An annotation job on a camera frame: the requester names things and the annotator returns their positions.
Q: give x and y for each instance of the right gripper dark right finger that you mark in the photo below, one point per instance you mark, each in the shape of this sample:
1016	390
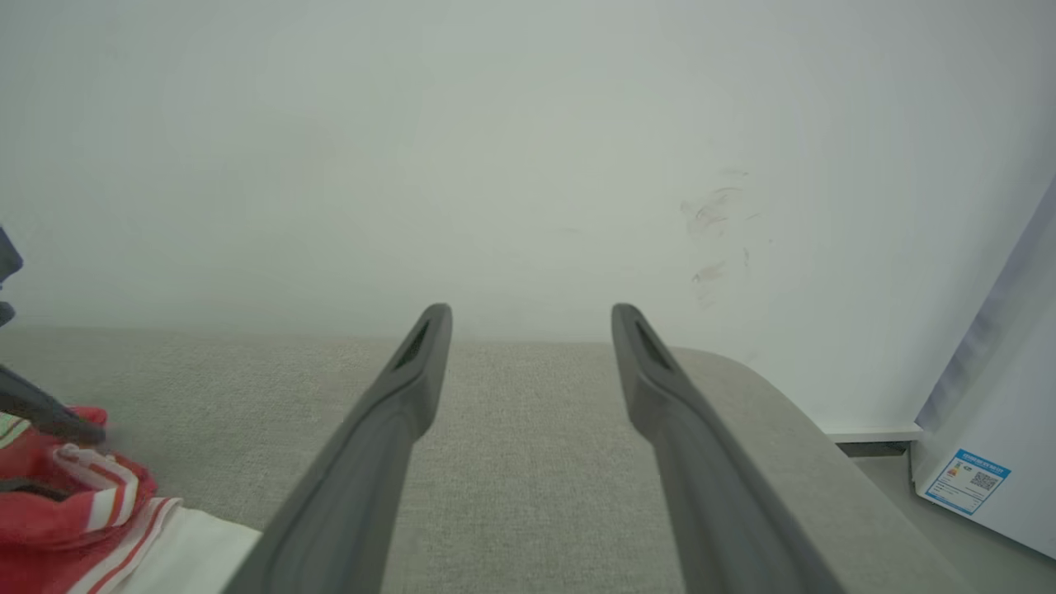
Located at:
709	495

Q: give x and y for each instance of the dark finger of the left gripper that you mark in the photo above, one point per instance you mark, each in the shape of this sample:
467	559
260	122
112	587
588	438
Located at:
41	412
33	490

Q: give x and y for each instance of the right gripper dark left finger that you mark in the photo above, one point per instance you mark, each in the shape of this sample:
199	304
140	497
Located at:
355	495

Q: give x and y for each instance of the red and white shirt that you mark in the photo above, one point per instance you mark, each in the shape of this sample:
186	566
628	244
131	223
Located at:
49	528

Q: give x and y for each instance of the grey fabric sofa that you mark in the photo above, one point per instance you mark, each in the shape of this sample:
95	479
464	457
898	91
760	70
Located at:
528	462

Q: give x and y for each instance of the blue energy label sticker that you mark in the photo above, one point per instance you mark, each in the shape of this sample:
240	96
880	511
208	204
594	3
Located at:
965	483

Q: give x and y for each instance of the white appliance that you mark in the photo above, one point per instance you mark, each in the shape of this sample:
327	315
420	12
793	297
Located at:
1006	396

